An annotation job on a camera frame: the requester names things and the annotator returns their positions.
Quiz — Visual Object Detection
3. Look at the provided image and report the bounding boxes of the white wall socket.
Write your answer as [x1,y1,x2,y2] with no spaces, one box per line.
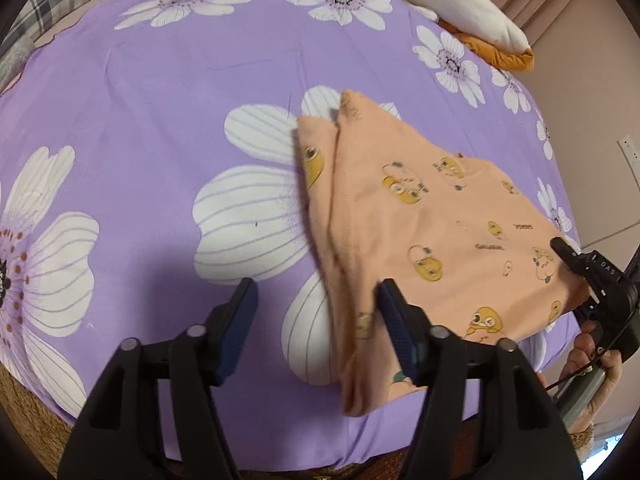
[617,135,640,187]

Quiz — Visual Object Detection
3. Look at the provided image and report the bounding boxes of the purple floral blanket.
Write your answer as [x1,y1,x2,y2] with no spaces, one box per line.
[0,0,583,473]

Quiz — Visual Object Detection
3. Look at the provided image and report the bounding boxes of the orange printed small garment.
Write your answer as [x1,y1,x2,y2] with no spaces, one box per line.
[292,89,591,417]

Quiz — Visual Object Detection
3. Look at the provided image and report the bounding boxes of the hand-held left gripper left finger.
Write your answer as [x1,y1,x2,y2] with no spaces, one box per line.
[56,277,259,480]

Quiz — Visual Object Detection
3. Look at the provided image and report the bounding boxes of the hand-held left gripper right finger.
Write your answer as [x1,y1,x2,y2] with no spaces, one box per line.
[376,278,584,480]

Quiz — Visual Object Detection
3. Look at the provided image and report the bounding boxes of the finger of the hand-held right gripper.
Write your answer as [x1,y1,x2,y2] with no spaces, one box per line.
[550,236,596,281]

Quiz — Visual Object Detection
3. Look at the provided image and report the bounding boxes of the person's right hand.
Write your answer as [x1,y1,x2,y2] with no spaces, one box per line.
[559,320,624,434]

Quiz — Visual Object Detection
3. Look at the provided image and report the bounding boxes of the thin black cable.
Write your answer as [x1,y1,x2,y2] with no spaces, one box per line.
[542,305,633,393]

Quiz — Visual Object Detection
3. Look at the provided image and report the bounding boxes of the brown plush cloth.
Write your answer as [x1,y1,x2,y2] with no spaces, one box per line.
[0,360,596,480]

